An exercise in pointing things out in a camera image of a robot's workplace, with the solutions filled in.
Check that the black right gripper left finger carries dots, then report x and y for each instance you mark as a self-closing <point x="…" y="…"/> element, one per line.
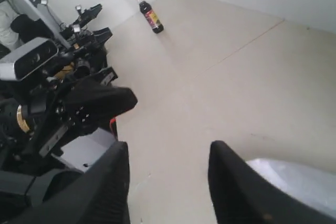
<point x="100" y="195"/>

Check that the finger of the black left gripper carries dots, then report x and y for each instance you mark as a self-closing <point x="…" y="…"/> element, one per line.
<point x="90" y="104"/>

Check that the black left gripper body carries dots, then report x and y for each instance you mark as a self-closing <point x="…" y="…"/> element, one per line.
<point x="44" y="115"/>

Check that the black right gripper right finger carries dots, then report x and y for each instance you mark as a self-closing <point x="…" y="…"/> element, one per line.
<point x="240" y="195"/>

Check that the white t-shirt with red logo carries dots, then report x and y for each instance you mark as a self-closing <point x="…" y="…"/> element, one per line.
<point x="311" y="186"/>

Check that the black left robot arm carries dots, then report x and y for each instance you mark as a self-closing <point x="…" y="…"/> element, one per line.
<point x="30" y="165"/>

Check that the person in white clothing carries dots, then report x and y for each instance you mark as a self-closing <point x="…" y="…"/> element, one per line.
<point x="9" y="38"/>

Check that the dark soy sauce bottle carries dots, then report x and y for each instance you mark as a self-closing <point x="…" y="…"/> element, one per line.
<point x="151" y="17"/>

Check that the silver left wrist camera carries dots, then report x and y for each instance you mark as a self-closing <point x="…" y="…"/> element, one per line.
<point x="29" y="57"/>

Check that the aluminium frame post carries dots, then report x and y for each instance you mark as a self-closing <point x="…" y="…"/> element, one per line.
<point x="41" y="12"/>

